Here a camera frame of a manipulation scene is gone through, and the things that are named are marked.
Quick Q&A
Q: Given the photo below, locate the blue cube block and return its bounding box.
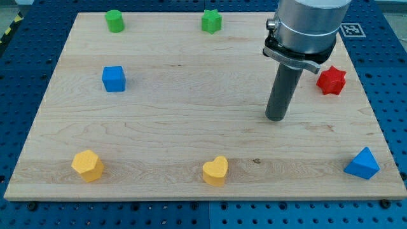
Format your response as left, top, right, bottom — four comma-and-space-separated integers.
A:
102, 66, 126, 92

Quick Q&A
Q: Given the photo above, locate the green cylinder block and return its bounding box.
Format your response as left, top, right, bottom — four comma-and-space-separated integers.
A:
105, 10, 125, 33

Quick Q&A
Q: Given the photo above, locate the black white fiducial marker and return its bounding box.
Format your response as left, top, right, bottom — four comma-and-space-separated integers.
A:
340, 23, 366, 38

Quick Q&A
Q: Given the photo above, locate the wooden board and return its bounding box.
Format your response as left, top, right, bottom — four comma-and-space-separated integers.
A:
4, 13, 406, 201

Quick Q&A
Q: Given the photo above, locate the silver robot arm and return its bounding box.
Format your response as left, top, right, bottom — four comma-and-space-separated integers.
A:
263, 0, 350, 74

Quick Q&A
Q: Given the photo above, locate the black yellow hazard tape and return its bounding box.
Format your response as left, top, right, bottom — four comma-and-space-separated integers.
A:
1, 11, 24, 46

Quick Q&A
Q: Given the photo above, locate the yellow hexagon block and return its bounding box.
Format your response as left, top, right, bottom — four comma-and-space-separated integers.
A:
71, 149, 104, 183

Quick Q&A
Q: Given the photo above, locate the yellow heart block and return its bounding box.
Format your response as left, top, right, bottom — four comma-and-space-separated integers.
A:
202, 156, 228, 187

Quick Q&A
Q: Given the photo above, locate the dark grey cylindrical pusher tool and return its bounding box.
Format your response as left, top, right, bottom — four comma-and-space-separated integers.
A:
265, 64, 303, 121

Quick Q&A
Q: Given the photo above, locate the blue triangle block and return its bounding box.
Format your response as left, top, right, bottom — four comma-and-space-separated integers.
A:
343, 147, 380, 179

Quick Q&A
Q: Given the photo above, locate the green star block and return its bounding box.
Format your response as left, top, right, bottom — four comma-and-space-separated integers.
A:
201, 9, 223, 34

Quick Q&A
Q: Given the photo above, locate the red star block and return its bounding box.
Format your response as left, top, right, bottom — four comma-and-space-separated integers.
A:
316, 66, 347, 95

